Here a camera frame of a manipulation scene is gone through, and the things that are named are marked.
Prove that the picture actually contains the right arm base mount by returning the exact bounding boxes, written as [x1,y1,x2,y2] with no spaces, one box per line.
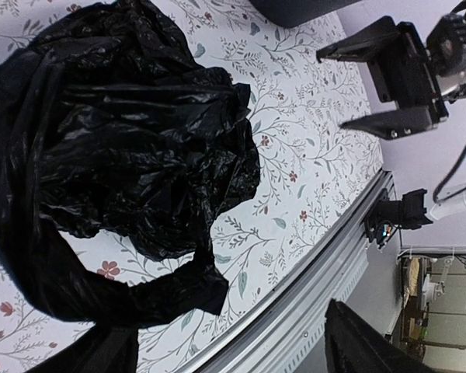
[363,188,433,249]

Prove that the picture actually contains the black plastic trash bag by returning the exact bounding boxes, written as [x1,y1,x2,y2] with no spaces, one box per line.
[0,0,262,328]

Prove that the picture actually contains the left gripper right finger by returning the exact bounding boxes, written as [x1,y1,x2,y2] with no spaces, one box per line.
[325,299,433,373]

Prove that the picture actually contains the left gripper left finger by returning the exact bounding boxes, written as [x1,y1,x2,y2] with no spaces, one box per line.
[28,325,139,373]

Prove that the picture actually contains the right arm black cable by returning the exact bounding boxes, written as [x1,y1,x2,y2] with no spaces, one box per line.
[433,120,466,203]

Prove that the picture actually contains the dark grey trash bin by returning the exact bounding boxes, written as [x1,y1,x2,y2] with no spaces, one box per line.
[249,0,359,28]

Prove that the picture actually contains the aluminium front rail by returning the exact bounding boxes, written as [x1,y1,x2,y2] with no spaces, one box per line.
[180,170,394,372]

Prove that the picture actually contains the floral patterned table mat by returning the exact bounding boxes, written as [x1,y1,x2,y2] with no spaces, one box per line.
[0,1,383,372]

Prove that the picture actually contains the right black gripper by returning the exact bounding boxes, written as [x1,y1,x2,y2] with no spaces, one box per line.
[316,16,448,140]

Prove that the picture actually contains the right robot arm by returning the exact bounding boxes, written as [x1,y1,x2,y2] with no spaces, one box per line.
[316,1,466,141]

